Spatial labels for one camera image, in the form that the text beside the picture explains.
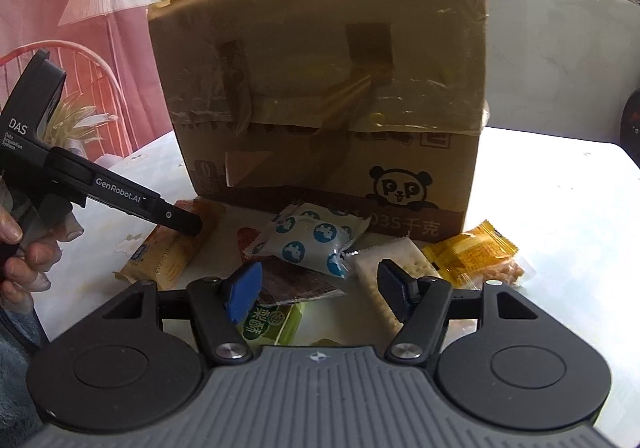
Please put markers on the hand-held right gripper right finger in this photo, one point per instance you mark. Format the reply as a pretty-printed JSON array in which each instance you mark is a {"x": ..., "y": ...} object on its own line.
[{"x": 394, "y": 290}]

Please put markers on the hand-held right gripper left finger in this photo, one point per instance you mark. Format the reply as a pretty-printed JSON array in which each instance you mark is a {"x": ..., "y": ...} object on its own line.
[{"x": 245, "y": 293}]

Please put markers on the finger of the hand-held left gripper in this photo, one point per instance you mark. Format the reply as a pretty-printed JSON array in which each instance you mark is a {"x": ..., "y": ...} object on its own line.
[{"x": 175, "y": 219}]

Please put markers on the orange biscuit packet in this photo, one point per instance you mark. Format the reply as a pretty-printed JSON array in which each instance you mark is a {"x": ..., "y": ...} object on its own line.
[{"x": 167, "y": 255}]

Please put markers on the clear cracker packet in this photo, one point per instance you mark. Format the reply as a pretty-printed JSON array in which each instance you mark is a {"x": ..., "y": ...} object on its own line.
[{"x": 419, "y": 258}]

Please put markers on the green patterned snack packet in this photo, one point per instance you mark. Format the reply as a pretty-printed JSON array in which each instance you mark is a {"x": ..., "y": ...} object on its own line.
[{"x": 274, "y": 325}]

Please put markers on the brown snack packet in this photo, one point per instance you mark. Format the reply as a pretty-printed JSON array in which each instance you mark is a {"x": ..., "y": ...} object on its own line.
[{"x": 295, "y": 284}]

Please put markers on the red orange snack packet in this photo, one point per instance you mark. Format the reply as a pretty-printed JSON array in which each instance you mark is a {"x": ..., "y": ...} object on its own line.
[{"x": 246, "y": 242}]

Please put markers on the white blue-dotted snack packet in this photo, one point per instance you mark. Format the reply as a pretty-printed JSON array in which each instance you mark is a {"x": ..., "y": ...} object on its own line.
[{"x": 305, "y": 238}]

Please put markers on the yellow snack packet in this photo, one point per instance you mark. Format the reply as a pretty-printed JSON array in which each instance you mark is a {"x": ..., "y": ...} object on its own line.
[{"x": 470, "y": 253}]

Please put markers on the taped cardboard box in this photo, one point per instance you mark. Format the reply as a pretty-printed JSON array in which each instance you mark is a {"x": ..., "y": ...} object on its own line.
[{"x": 320, "y": 87}]

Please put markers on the person's left hand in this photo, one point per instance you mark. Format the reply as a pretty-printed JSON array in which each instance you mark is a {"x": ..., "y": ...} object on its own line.
[{"x": 30, "y": 263}]

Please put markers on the printed pink curtain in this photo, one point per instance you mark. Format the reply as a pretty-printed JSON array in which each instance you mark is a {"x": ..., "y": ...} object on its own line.
[{"x": 90, "y": 2}]

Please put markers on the black exercise bike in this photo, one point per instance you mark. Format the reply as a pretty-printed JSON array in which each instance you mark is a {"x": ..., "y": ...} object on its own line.
[{"x": 631, "y": 120}]

